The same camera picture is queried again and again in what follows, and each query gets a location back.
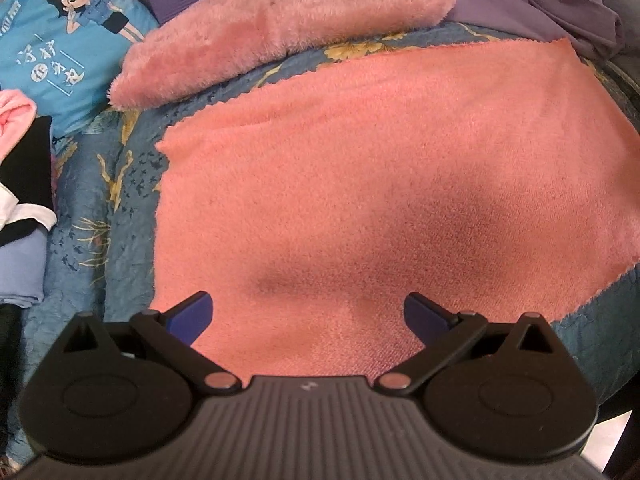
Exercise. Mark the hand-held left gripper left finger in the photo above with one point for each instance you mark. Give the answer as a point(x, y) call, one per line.
point(192, 317)

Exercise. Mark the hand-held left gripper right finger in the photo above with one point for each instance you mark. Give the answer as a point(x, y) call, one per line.
point(425, 317)

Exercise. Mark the coral fleece cloth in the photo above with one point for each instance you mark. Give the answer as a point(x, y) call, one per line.
point(380, 170)

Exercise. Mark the blue floral quilt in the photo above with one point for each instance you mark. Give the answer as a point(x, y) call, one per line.
point(110, 200)

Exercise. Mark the periwinkle cloth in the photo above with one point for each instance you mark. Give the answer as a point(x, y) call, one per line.
point(20, 270)

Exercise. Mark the dark cloth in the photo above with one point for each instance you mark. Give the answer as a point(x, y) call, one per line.
point(7, 355)

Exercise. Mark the black and white garment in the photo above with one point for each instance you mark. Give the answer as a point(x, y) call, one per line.
point(27, 175)

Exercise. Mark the light pink cloth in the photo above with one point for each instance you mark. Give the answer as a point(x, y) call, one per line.
point(15, 120)

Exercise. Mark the blue cartoon pillow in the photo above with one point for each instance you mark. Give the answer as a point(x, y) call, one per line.
point(65, 50)

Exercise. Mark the pink fluffy garment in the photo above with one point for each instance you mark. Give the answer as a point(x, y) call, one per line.
point(260, 25)

